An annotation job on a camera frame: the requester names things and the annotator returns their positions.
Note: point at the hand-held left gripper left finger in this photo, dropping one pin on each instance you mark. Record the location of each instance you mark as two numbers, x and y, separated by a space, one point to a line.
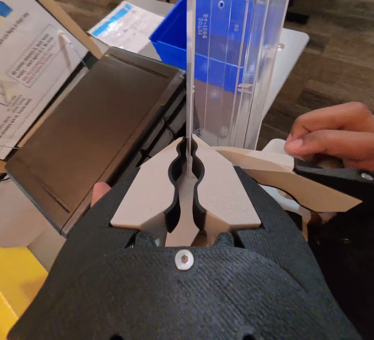
143 196

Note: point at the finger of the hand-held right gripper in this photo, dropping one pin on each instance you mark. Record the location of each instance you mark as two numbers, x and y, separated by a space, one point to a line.
277 170
276 145

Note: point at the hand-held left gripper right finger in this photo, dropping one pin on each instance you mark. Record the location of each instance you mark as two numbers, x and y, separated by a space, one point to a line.
225 196

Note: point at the black drawer cabinet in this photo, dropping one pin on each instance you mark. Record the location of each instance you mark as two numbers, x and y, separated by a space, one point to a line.
96 129

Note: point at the clear plastic drawer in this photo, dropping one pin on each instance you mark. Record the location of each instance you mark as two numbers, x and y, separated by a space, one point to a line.
263 53

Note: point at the grey desk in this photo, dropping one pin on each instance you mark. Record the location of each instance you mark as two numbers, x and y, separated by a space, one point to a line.
292 62

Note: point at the person's left hand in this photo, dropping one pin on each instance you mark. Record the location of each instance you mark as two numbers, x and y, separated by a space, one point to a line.
100 193

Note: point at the person's right hand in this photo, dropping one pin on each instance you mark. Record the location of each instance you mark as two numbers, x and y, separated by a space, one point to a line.
336 132

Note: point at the set of clear cabinet drawers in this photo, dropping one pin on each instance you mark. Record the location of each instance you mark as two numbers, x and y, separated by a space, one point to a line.
175 123

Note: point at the person's dark top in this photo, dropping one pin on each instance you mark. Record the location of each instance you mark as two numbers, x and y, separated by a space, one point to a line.
344 258

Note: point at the yellow bin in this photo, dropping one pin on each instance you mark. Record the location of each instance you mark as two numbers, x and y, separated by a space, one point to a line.
17 281

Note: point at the blue plastic bin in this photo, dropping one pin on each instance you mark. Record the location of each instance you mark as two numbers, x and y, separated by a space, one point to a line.
175 30

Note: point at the laminated printed sheet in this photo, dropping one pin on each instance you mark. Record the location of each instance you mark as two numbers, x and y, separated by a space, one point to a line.
128 24

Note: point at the white printed sign board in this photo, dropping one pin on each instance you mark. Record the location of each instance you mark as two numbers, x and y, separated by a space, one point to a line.
32 53

